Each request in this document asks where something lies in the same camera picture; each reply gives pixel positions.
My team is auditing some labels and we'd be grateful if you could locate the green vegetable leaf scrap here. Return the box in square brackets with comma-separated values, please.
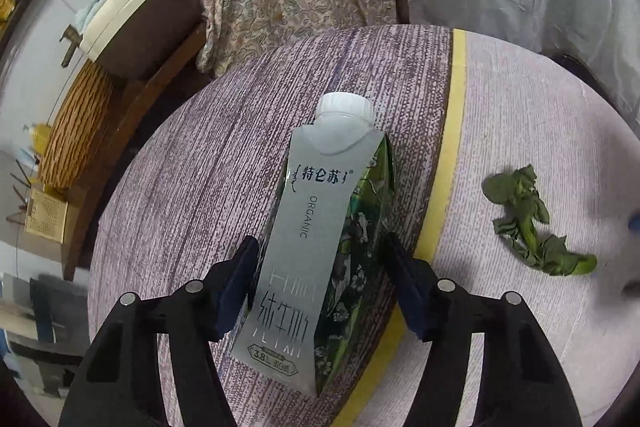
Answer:
[482, 165, 598, 277]

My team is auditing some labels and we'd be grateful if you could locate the black trash bin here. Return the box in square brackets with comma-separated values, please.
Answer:
[549, 53, 601, 90]

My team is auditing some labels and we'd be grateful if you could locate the beige chopstick holder box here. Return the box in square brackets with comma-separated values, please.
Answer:
[24, 188, 68, 244]

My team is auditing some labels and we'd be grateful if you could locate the wooden counter shelf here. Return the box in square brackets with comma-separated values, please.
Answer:
[61, 25, 206, 282]

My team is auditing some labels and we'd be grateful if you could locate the pink lilac tablecloth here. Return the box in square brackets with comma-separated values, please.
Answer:
[89, 25, 639, 426]

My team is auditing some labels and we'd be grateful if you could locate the woven wicker basket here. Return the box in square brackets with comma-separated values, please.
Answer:
[38, 60, 114, 191]

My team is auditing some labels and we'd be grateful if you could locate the yellow soap bottle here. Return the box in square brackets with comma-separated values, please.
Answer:
[23, 124, 52, 156]

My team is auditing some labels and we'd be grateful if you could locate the brass faucet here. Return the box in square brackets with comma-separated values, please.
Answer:
[60, 25, 82, 68]

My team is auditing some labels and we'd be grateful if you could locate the brown white ceramic pot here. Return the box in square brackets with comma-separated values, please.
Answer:
[79, 0, 202, 80]

